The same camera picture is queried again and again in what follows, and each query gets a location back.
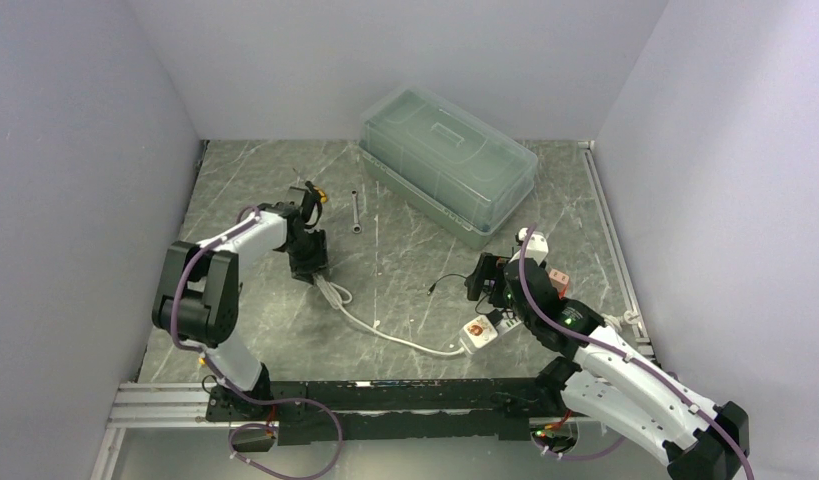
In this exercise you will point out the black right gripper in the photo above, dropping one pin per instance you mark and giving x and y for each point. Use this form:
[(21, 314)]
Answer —
[(488, 267)]

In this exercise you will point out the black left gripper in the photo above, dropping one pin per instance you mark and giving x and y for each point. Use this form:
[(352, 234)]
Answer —
[(303, 269)]

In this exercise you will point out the black TP-Link power adapter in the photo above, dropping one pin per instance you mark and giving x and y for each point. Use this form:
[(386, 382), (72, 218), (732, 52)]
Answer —
[(485, 305)]

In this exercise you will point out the white USB socket strip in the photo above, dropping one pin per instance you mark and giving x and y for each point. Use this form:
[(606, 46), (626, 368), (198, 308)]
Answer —
[(506, 325)]

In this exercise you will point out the white tiger cube socket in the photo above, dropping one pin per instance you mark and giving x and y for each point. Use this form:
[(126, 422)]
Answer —
[(477, 334)]

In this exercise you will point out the red power socket cube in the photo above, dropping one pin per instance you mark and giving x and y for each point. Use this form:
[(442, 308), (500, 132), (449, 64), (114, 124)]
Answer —
[(562, 293)]

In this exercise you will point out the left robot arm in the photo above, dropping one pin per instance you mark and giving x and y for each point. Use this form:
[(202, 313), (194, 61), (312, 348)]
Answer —
[(197, 298)]

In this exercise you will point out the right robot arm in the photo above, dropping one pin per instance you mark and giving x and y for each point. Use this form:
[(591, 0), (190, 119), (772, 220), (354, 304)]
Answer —
[(598, 374)]

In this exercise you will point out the silver ratchet wrench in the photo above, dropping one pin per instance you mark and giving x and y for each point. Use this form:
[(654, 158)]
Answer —
[(356, 225)]

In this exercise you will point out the small yellow black screwdriver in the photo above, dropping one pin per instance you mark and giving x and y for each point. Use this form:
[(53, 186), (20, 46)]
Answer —
[(320, 192)]

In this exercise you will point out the pink USB adapter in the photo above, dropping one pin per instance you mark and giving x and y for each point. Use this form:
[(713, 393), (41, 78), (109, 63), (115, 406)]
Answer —
[(559, 279)]

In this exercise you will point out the translucent plastic storage box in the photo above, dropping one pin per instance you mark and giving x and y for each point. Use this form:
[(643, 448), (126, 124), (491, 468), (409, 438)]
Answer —
[(465, 175)]

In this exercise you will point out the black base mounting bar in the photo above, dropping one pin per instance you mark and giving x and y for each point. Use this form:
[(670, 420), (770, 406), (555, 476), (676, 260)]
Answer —
[(312, 411)]

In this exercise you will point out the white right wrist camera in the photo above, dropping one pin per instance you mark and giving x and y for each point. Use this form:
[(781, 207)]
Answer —
[(536, 246)]

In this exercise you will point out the aluminium frame rail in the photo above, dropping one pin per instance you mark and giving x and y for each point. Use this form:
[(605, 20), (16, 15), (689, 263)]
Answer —
[(635, 321)]

